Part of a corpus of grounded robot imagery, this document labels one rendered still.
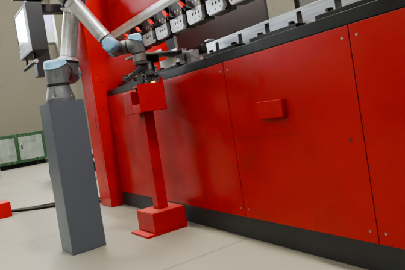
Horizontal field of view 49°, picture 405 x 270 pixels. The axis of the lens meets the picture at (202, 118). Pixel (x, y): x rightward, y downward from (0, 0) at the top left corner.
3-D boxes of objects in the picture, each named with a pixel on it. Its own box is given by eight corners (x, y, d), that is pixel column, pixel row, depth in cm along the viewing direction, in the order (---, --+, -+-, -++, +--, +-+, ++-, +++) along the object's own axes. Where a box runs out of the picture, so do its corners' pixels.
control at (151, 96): (125, 115, 254) (120, 83, 254) (150, 111, 263) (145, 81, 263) (141, 112, 237) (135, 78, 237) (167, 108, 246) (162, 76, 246)
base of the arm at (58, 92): (50, 102, 226) (47, 83, 226) (42, 105, 238) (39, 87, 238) (79, 99, 234) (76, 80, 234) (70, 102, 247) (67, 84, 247)
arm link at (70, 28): (49, 82, 243) (56, -19, 240) (61, 84, 258) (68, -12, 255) (70, 84, 242) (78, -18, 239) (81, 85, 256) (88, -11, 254)
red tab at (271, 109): (258, 119, 188) (256, 102, 188) (263, 118, 189) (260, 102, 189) (282, 117, 176) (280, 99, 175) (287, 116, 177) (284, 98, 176)
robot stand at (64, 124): (73, 255, 225) (48, 102, 224) (62, 249, 240) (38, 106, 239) (106, 244, 235) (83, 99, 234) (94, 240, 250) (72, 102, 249)
